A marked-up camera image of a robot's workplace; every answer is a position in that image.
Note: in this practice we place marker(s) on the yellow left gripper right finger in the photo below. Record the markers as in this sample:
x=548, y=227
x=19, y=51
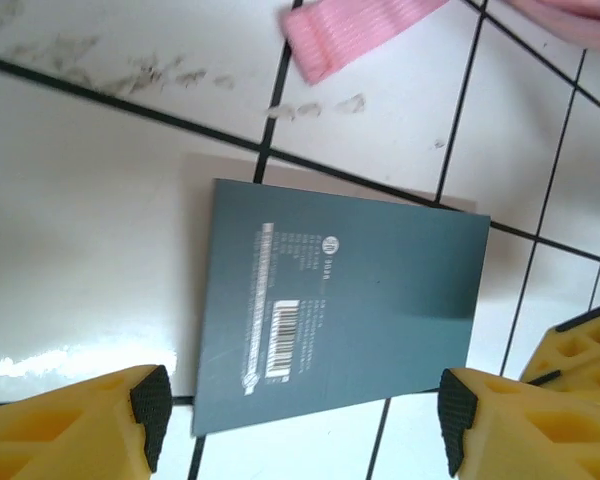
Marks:
x=530, y=440

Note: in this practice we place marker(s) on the pink backpack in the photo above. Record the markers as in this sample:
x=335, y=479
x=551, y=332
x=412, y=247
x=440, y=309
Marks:
x=330, y=35

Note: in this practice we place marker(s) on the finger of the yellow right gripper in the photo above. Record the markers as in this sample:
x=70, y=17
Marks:
x=585, y=355

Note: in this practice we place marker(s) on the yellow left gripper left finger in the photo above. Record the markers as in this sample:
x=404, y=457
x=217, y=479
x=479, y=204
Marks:
x=55, y=430

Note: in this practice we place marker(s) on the teal notebook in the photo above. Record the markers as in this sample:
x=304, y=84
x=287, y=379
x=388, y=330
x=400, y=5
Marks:
x=370, y=300

